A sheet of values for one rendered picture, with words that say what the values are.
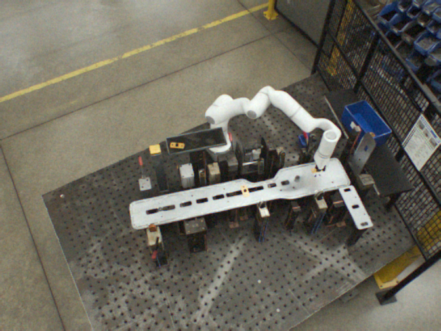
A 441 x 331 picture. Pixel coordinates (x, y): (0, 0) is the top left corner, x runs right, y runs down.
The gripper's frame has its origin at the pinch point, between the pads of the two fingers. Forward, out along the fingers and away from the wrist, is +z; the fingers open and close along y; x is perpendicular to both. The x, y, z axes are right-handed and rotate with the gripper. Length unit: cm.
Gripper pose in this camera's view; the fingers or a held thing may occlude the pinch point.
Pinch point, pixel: (318, 167)
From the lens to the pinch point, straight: 247.3
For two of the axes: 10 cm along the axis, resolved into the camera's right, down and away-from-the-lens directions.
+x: 9.7, -2.0, 1.5
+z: -0.1, 5.6, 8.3
